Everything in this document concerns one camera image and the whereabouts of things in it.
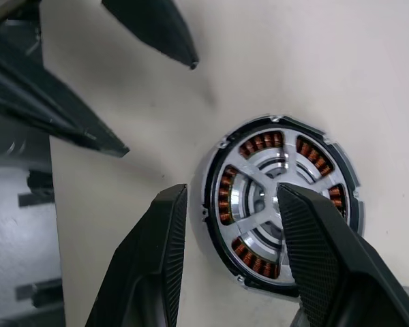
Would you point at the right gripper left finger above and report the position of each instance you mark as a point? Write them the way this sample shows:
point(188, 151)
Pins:
point(146, 265)

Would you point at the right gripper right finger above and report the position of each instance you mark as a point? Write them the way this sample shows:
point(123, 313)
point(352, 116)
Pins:
point(327, 265)

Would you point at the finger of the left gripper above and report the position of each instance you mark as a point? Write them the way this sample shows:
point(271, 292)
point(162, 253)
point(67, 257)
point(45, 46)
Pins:
point(160, 30)

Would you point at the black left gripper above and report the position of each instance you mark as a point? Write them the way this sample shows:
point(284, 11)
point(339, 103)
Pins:
point(13, 30)

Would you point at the silver motor end cover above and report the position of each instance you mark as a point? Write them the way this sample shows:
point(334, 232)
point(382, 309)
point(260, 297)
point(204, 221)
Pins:
point(348, 159)

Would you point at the copper wound stator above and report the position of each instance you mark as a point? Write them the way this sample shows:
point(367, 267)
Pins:
point(314, 157)

